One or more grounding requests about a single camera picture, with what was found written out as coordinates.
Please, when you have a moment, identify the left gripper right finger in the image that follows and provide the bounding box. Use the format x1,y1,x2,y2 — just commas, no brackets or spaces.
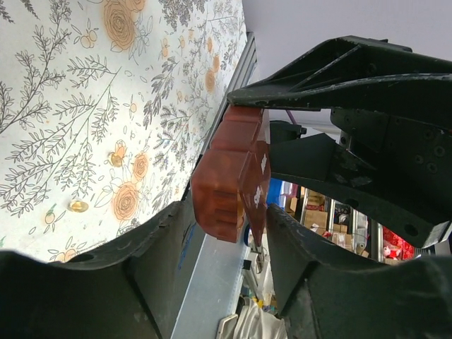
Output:
266,205,451,338

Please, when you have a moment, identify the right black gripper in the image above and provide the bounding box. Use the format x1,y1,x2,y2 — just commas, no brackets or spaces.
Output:
227,36,451,248

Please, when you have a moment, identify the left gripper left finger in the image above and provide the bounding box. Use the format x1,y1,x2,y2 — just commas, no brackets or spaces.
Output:
1,196,196,338

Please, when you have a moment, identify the red pill organizer box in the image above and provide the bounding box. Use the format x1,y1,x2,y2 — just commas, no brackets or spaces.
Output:
191,106,271,245

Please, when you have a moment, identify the loose yellow pill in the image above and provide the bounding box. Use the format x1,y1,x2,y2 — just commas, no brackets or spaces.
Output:
107,152,123,167
68,200,89,213

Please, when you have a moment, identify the floral table mat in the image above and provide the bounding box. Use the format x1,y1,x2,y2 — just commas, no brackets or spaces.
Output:
1,1,247,262

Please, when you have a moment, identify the aluminium frame rail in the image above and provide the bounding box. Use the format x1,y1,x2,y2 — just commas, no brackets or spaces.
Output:
179,31,261,202

